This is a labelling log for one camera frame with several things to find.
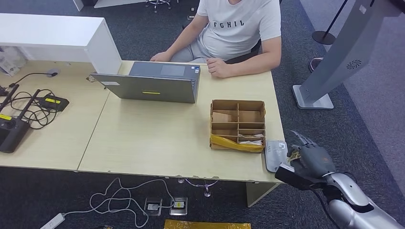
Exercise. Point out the person's right hand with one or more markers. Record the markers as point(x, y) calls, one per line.
point(160, 57)

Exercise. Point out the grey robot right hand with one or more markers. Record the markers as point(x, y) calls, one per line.
point(314, 161)

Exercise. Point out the person's left hand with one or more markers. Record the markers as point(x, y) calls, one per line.
point(220, 68)

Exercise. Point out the gold patterned ID card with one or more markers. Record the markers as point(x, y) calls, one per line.
point(296, 155)

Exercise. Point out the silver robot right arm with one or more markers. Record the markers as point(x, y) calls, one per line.
point(348, 189)

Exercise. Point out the person's right forearm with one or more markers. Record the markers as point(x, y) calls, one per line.
point(185, 36)

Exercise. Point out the person's left forearm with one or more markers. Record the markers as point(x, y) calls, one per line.
point(256, 64)

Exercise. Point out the black chair of person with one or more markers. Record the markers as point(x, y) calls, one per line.
point(243, 58)

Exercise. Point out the person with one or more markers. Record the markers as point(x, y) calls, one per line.
point(234, 34)

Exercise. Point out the grey card reader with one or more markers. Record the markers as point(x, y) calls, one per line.
point(273, 156)

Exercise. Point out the white room key card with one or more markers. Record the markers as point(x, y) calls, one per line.
point(252, 143)
point(252, 136)

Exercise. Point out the grey laptop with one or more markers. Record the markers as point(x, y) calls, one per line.
point(152, 90)

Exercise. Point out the cardboard divider box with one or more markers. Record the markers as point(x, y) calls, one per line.
point(221, 118)

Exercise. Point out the chrome office chair base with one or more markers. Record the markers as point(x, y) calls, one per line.
point(158, 2)

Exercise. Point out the light wood desk leg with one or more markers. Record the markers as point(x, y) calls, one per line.
point(258, 194)

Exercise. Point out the small brown object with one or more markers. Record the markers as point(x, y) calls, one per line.
point(91, 79)

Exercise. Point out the round chrome rimmed base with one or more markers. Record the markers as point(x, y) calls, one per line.
point(311, 64)

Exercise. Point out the white furniture panel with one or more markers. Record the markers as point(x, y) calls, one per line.
point(78, 4)

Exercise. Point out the grey round desk grommet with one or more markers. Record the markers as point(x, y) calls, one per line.
point(50, 71)

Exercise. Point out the grey kiosk stand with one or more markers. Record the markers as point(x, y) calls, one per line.
point(345, 53)

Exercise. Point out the black adapter with yellow label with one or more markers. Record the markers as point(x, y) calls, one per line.
point(54, 103)

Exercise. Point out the white counter shelf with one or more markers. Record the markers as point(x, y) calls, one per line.
point(47, 31)

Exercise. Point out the yellow floor tape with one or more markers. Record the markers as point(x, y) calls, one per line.
point(208, 225)

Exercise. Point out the metal floor socket box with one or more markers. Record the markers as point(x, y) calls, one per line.
point(153, 207)
point(178, 206)

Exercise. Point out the papers in clear bag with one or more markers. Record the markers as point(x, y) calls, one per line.
point(10, 60)

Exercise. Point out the black router with antennas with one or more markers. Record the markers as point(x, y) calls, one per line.
point(12, 136)

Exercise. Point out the white power strip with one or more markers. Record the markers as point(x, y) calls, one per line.
point(53, 222)

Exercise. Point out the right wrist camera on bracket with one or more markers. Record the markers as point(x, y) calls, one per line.
point(291, 178)

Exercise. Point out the black stanchion post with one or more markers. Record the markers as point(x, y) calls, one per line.
point(323, 38)

